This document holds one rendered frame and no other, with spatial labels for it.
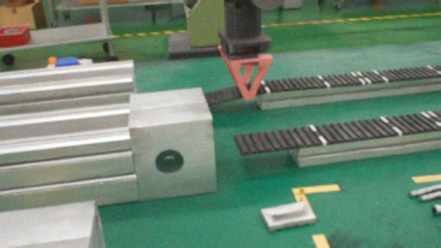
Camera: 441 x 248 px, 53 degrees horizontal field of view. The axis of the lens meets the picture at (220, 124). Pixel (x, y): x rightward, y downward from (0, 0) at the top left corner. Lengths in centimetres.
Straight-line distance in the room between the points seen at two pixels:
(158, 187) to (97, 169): 7
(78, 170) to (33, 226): 16
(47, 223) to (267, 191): 26
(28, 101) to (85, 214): 37
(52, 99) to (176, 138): 26
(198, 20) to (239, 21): 44
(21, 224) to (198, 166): 22
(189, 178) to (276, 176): 11
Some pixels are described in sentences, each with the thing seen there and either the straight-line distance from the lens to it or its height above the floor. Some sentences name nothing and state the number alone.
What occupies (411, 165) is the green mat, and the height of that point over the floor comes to 78.
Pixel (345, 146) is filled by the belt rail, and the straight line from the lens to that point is 58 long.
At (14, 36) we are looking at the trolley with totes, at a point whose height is 34.
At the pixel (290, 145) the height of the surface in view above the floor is 81.
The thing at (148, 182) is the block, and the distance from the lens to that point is 51.
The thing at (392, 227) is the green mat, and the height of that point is 78.
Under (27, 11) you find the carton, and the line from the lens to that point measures 566.
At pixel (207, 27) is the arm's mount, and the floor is 83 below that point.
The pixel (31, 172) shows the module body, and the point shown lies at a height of 84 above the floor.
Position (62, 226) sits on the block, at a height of 87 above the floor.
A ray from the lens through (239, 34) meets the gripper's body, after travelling 68.
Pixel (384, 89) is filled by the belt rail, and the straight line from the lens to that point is 82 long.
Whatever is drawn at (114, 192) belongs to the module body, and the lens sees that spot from 52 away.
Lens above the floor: 107
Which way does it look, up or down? 25 degrees down
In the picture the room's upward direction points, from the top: 3 degrees counter-clockwise
